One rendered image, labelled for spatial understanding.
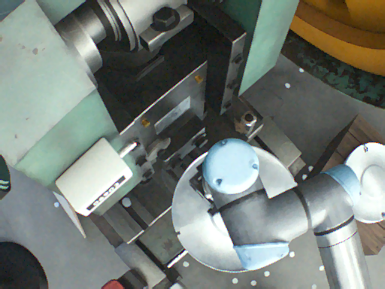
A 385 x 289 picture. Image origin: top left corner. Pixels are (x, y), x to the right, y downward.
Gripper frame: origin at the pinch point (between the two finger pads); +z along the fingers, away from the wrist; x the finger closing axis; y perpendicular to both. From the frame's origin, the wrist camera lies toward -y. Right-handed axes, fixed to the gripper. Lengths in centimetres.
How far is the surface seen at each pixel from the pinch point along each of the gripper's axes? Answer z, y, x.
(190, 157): 1.9, 12.7, -1.9
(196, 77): -34.0, 14.6, -5.0
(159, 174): 2.3, 14.5, 5.8
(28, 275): 76, 33, 77
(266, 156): 2.1, 1.5, -14.5
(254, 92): 81, 29, -53
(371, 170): 41, -28, -52
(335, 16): -28.9, 9.2, -36.6
